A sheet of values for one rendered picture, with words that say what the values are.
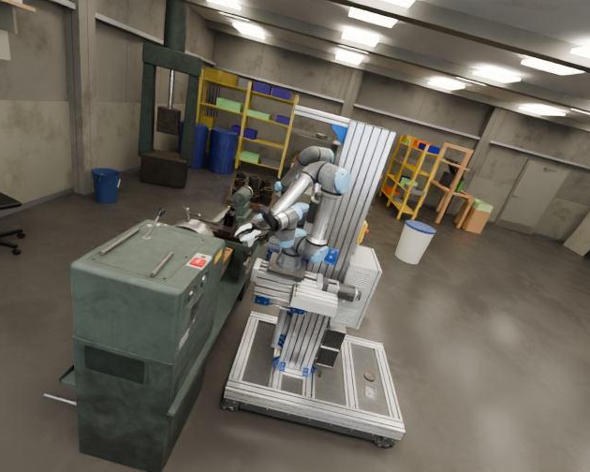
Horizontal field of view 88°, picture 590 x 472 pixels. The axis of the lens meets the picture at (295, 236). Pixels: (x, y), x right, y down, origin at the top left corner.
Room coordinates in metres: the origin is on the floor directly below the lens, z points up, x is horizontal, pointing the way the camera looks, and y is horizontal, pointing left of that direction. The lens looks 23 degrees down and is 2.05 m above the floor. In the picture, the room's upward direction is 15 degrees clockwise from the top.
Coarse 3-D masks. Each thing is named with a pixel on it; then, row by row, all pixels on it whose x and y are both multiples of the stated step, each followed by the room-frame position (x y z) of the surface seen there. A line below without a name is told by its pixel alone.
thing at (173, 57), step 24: (168, 0) 5.60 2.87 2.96; (168, 24) 5.58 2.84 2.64; (144, 48) 5.44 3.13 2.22; (168, 48) 5.58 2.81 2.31; (144, 72) 5.50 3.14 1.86; (192, 72) 5.68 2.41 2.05; (144, 96) 5.50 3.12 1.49; (192, 96) 5.74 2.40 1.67; (144, 120) 5.51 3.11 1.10; (168, 120) 5.61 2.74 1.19; (192, 120) 5.76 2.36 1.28; (144, 144) 5.51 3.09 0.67; (192, 144) 5.78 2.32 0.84; (144, 168) 5.36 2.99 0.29; (168, 168) 5.49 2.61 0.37
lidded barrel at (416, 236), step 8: (408, 224) 5.06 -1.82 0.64; (416, 224) 5.18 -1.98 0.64; (424, 224) 5.32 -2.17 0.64; (408, 232) 5.01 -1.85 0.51; (416, 232) 4.93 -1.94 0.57; (424, 232) 4.89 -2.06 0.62; (432, 232) 4.94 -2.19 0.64; (400, 240) 5.14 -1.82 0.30; (408, 240) 4.97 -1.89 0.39; (416, 240) 4.92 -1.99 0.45; (424, 240) 4.92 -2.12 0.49; (400, 248) 5.06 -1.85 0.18; (408, 248) 4.95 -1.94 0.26; (416, 248) 4.92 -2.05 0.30; (424, 248) 4.98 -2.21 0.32; (400, 256) 5.02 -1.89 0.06; (408, 256) 4.94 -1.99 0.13; (416, 256) 4.94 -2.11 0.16
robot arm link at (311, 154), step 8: (304, 152) 2.18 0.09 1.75; (312, 152) 2.17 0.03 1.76; (296, 160) 2.24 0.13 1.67; (304, 160) 2.17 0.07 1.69; (312, 160) 2.18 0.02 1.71; (296, 168) 2.22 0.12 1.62; (288, 176) 2.27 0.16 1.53; (296, 176) 2.28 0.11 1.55; (280, 184) 2.32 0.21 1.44; (288, 184) 2.32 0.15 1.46
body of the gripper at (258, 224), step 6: (276, 216) 1.21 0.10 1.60; (258, 222) 1.14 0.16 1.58; (264, 222) 1.16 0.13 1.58; (276, 222) 1.20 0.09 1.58; (252, 228) 1.14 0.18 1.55; (258, 228) 1.11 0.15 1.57; (264, 228) 1.12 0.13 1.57; (270, 228) 1.14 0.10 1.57; (276, 228) 1.20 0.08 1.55; (270, 234) 1.15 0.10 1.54; (258, 240) 1.12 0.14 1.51; (264, 240) 1.13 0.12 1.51
